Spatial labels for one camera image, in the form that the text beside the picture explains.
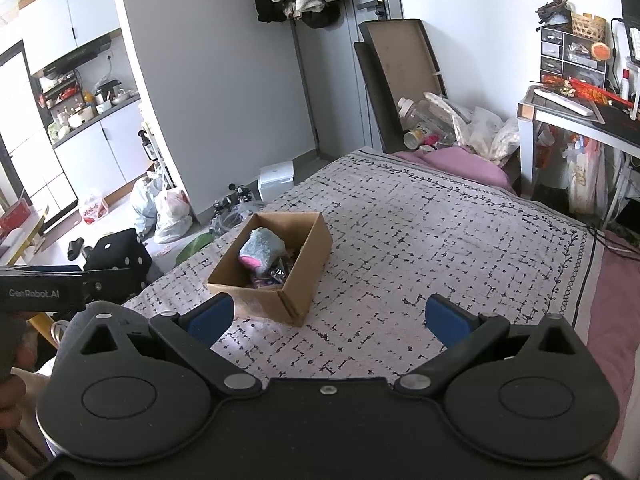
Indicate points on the clear plastic packet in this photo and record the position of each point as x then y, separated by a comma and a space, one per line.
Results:
272, 276

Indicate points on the person's left hand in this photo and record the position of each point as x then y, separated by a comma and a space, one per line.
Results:
11, 400

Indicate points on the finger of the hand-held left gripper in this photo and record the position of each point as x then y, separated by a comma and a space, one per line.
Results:
107, 287

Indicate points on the black monitor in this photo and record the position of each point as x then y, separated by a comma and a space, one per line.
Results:
629, 0

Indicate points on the large clear plastic bottle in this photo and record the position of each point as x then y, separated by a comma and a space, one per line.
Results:
425, 112

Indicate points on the grey desk drawer organiser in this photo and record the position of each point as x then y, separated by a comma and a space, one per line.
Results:
570, 57

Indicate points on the white crumpled plastic bag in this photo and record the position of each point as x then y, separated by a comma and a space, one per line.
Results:
506, 140

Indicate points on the white desk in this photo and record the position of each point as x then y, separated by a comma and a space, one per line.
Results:
525, 125

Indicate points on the grey door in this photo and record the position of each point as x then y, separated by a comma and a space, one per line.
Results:
340, 85

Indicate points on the brown folding table board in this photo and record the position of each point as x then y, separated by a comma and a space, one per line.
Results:
395, 50

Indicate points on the orange bottle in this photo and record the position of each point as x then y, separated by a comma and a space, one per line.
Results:
546, 150

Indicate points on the white red plastic bag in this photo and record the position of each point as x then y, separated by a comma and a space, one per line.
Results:
172, 215

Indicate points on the white black-patterned blanket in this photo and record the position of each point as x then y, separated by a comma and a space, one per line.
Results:
425, 240

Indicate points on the black range hood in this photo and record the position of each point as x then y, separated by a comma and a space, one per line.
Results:
75, 57

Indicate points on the black slippers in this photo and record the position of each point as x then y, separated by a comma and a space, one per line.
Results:
76, 248

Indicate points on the white storage box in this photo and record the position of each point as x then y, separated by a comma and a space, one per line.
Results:
276, 180

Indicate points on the red printed plastic bag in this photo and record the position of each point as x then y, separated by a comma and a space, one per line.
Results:
94, 208

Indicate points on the grey plush toy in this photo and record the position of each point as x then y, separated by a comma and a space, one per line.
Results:
260, 247

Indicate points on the grey plastic bag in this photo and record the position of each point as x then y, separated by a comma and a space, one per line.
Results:
146, 200

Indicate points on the clear crumpled plastic bag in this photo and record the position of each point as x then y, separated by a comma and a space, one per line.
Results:
485, 125

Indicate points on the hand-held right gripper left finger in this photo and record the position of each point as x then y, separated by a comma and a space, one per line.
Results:
210, 316

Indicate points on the brown cardboard box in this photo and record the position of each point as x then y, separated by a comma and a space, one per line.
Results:
300, 287

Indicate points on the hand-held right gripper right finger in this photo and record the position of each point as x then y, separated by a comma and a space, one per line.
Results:
450, 317

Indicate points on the white power strip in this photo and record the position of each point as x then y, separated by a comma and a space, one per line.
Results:
562, 101

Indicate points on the small labelled drink bottle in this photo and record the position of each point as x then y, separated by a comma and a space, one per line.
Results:
415, 137

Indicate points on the white lace-patterned plastic bag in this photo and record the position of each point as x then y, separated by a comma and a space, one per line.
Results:
450, 115

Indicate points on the black white-dotted cube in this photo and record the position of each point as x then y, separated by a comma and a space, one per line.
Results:
125, 255

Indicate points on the green bag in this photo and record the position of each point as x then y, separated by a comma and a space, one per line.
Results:
195, 247

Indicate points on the wicker basket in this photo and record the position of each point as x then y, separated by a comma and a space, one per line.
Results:
589, 26

